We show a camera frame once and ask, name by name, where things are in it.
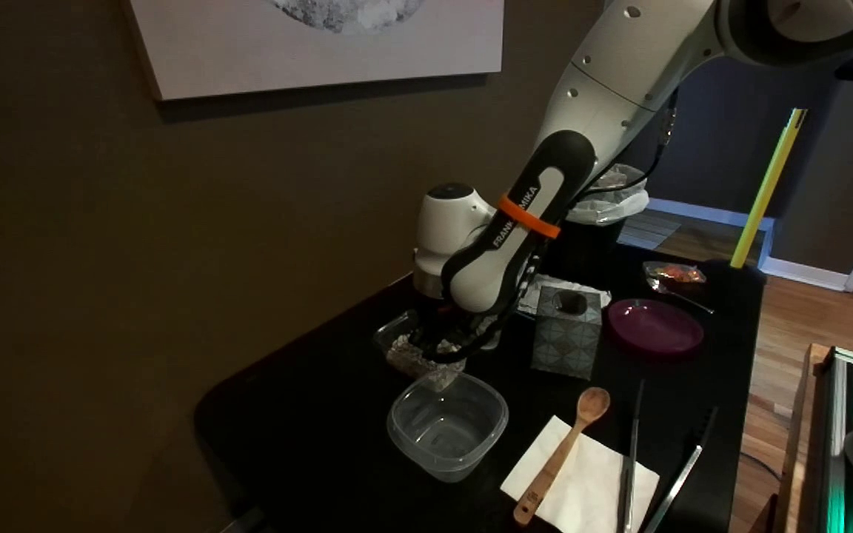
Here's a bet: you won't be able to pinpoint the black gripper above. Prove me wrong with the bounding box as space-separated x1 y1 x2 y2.
406 292 502 368

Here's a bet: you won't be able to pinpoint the white paper towel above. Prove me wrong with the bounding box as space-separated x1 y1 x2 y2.
517 276 615 319

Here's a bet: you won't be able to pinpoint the trash bin with white bag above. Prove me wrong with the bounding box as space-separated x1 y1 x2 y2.
569 160 651 227

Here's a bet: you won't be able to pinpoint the clear plastic seed container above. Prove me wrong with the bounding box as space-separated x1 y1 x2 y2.
374 310 471 394

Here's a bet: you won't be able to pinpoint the empty clear plastic container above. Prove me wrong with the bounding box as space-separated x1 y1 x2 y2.
384 369 511 485

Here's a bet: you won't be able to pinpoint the wooden spoon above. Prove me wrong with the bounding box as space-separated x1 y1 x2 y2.
510 384 614 528

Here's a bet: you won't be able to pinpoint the white napkin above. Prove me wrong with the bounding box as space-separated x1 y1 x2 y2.
497 414 664 533

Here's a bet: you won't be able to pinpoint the purple plate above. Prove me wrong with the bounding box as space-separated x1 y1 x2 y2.
605 297 708 362

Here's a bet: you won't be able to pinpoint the black stick utensil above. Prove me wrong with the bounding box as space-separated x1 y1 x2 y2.
615 378 649 533

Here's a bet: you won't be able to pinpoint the metal spoon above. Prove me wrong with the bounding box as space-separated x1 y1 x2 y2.
646 276 717 319

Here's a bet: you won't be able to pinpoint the clear plastic wrapper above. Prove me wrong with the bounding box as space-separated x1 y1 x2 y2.
643 257 711 291

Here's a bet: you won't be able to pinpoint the blue grey floor mat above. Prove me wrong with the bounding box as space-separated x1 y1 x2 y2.
615 196 775 267

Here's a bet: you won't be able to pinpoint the metal tongs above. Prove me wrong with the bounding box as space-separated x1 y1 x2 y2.
643 409 723 533

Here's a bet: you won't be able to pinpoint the yellow pole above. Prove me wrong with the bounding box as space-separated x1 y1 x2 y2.
728 107 809 273

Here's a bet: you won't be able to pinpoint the wall canvas picture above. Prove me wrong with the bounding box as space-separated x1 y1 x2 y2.
126 0 507 103

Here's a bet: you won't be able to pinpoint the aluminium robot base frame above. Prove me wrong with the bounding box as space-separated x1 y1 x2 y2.
800 338 853 533

